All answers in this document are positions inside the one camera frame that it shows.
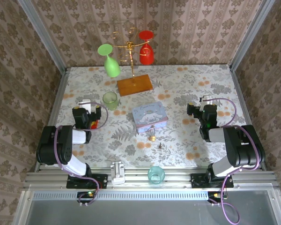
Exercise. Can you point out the blue cartoon tin box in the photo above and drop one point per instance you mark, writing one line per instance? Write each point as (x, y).
(150, 117)

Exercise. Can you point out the small brass padlock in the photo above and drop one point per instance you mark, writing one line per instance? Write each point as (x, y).
(152, 137)

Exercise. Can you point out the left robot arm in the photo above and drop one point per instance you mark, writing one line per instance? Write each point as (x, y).
(51, 145)

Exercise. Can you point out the red snack packet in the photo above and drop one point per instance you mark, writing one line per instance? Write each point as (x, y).
(95, 124)

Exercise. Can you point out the green plastic tumbler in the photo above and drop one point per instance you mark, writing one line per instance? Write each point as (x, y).
(110, 100)

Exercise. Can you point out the floral table cloth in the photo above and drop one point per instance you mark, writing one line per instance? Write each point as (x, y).
(178, 82)

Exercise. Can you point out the gold glass rack wooden base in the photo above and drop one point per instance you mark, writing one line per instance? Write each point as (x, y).
(134, 86)

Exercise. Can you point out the green wine glass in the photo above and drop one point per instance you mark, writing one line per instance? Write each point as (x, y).
(112, 68)

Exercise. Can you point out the white plastic clamp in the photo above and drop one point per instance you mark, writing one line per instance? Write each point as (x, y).
(117, 173)

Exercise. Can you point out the red wine glass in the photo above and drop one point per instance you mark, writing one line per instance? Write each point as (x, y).
(146, 57)

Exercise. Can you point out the left circuit board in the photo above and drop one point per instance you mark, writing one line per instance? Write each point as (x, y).
(86, 194)

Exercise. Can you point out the circuit board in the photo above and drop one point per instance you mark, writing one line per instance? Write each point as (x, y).
(215, 195)
(86, 194)

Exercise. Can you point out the teal glass cup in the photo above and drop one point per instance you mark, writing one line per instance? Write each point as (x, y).
(156, 175)

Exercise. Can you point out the right circuit board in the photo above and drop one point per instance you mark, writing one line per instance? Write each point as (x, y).
(215, 195)

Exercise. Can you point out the grey metal panel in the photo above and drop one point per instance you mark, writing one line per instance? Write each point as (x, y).
(142, 212)

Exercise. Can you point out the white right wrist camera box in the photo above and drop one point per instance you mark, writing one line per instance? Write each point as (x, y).
(208, 97)

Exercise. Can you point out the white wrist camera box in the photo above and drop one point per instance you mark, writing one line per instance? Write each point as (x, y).
(208, 97)
(85, 105)

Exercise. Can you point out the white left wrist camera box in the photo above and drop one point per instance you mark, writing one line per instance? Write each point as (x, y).
(85, 105)

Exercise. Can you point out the aluminium side rail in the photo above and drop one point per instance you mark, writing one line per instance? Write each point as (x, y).
(58, 98)
(244, 103)

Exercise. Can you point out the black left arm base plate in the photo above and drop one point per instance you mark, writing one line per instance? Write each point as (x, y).
(100, 180)

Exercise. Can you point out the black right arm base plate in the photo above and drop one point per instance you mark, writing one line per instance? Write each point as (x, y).
(197, 180)

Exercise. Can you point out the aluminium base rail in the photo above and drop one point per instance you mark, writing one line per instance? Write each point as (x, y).
(178, 178)

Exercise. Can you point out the aluminium frame post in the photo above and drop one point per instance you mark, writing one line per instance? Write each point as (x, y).
(42, 35)
(250, 35)

